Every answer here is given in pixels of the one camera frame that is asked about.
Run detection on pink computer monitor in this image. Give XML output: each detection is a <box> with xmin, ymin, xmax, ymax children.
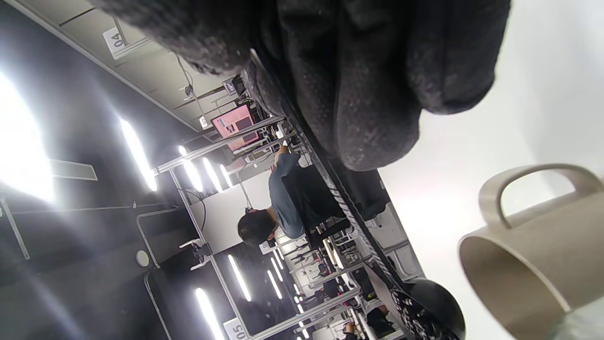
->
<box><xmin>211</xmin><ymin>104</ymin><xmax>262</xmax><ymax>152</ymax></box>

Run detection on person's right hand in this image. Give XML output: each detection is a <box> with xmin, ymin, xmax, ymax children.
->
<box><xmin>90</xmin><ymin>0</ymin><xmax>512</xmax><ymax>171</ymax></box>

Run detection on black measuring scoop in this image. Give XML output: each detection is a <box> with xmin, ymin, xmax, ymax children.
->
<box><xmin>249</xmin><ymin>47</ymin><xmax>467</xmax><ymax>340</ymax></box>

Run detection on white ceiling panel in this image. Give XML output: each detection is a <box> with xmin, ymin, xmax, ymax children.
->
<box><xmin>50</xmin><ymin>160</ymin><xmax>98</xmax><ymax>181</ymax></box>

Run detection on black office chair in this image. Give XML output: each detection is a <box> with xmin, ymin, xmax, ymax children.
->
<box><xmin>283</xmin><ymin>165</ymin><xmax>392</xmax><ymax>246</ymax></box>

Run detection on beige cup with handle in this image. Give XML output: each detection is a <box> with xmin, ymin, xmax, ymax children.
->
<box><xmin>458</xmin><ymin>163</ymin><xmax>604</xmax><ymax>340</ymax></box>

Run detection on bright ceiling light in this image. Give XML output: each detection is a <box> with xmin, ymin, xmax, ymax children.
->
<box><xmin>196</xmin><ymin>288</ymin><xmax>225</xmax><ymax>340</ymax></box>
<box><xmin>178</xmin><ymin>145</ymin><xmax>204</xmax><ymax>192</ymax></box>
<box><xmin>0</xmin><ymin>71</ymin><xmax>56</xmax><ymax>204</ymax></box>
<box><xmin>119</xmin><ymin>118</ymin><xmax>159</xmax><ymax>192</ymax></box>

